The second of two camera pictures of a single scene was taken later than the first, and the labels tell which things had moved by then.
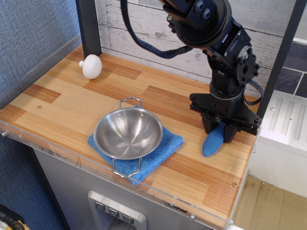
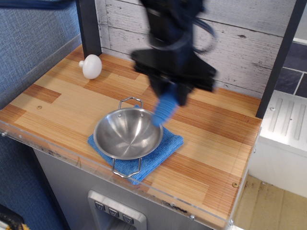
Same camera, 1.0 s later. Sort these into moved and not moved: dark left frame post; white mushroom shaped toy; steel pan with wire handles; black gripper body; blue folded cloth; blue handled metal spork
Moved: blue handled metal spork; black gripper body
Not moved: white mushroom shaped toy; dark left frame post; blue folded cloth; steel pan with wire handles
